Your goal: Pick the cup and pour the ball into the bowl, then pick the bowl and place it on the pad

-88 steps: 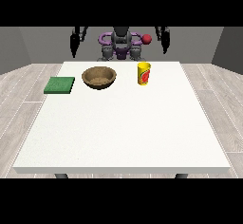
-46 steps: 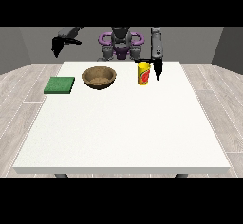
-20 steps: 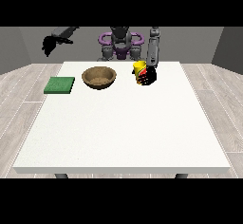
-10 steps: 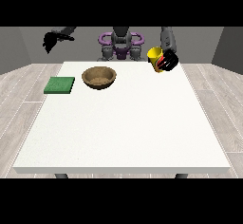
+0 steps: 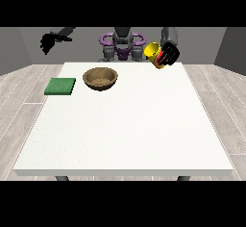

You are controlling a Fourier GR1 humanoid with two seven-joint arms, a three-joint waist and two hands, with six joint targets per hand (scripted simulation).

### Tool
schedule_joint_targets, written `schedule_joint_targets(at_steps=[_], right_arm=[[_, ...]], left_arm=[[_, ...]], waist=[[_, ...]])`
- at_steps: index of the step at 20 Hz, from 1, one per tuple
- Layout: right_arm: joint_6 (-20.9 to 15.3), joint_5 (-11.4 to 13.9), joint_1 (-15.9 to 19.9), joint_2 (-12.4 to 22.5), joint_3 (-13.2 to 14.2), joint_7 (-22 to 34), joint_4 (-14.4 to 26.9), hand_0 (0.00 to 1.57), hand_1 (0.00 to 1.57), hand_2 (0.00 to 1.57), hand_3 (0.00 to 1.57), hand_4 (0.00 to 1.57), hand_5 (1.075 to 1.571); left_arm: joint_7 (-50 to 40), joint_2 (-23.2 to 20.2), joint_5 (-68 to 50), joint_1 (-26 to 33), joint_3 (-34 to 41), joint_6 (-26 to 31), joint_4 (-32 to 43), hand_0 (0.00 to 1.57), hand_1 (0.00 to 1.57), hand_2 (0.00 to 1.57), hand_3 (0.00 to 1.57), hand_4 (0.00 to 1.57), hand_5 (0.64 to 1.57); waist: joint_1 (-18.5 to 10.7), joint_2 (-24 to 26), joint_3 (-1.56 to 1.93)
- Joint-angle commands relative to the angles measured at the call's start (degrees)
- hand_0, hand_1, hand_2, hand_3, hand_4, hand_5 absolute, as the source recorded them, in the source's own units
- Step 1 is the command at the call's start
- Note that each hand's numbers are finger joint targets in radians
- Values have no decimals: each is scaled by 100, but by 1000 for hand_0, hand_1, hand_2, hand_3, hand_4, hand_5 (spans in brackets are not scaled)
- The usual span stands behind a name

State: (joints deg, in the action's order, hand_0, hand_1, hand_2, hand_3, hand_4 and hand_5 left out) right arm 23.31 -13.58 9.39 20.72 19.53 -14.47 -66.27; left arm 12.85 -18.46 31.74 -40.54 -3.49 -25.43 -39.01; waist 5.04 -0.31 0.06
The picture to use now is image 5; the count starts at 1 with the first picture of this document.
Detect green square pad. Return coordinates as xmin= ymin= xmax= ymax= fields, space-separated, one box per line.
xmin=43 ymin=77 xmax=77 ymax=96

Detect brown wooden bowl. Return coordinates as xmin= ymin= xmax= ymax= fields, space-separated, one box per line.
xmin=82 ymin=66 xmax=119 ymax=92

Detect yellow cup with melon print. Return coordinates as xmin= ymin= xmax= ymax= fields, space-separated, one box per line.
xmin=143 ymin=41 xmax=167 ymax=70

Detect grey robot trunk purple rings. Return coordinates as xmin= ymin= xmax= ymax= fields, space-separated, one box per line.
xmin=98 ymin=27 xmax=147 ymax=63

